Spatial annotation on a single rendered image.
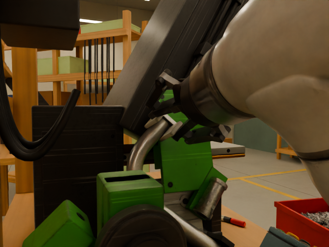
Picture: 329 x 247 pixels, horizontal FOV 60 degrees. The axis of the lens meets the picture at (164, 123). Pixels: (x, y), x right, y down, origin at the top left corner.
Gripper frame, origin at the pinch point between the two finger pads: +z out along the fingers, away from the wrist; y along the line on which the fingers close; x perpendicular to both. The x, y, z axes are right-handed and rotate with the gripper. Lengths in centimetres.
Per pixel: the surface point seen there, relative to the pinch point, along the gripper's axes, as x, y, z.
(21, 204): 32, 12, 71
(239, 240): 1.9, -36.0, 17.0
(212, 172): -1.5, -14.7, 4.2
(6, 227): 37, 10, 52
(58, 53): -102, 122, 311
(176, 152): 0.5, -6.1, 4.4
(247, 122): -459, -276, 647
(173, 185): 6.0, -9.9, 4.4
